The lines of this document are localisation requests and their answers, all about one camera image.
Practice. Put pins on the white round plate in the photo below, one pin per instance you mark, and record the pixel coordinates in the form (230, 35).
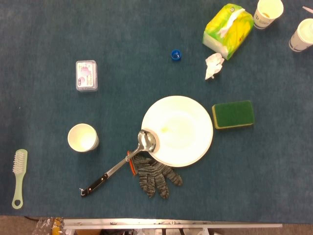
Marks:
(181, 122)

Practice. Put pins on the green yellow sponge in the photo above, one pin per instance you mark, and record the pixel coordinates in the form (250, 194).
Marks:
(233, 113)

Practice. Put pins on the grey striped knit glove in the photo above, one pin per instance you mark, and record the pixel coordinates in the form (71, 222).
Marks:
(156, 175)

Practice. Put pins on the blue bottle cap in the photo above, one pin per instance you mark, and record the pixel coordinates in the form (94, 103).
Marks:
(176, 54)

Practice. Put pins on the plain white paper cup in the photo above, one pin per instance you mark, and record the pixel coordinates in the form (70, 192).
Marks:
(82, 137)

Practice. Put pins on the crumpled white tissue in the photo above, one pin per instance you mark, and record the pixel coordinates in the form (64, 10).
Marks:
(213, 64)

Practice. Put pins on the clear plastic box with label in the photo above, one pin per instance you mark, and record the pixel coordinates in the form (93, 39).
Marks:
(86, 76)

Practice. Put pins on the green yellow tissue pack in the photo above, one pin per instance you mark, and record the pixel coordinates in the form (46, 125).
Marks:
(227, 31)

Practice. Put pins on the pale green scrubbing brush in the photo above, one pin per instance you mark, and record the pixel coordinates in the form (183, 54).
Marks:
(19, 171)

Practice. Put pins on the printed paper cup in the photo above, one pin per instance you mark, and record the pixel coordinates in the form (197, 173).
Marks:
(302, 35)
(266, 13)

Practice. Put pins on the crinkled clear plastic bag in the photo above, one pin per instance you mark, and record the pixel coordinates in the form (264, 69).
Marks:
(47, 226)

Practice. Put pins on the white plastic utensil tip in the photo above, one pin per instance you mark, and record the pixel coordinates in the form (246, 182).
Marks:
(308, 9)

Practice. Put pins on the aluminium frame rail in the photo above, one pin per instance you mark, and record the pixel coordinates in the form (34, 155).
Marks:
(171, 224)

